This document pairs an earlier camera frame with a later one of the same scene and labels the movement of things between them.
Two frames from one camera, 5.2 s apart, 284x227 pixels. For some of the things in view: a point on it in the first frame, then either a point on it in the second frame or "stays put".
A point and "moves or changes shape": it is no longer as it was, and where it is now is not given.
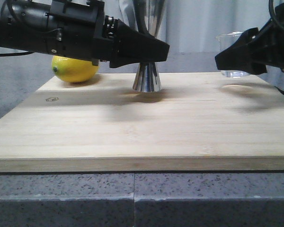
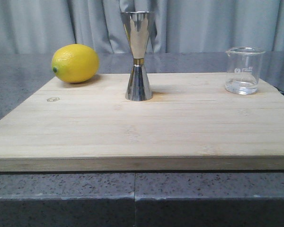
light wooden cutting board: x=198 y=122 stays put
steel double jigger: x=148 y=14 moves or changes shape
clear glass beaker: x=226 y=40 to x=244 y=68
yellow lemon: x=74 y=70 stays put
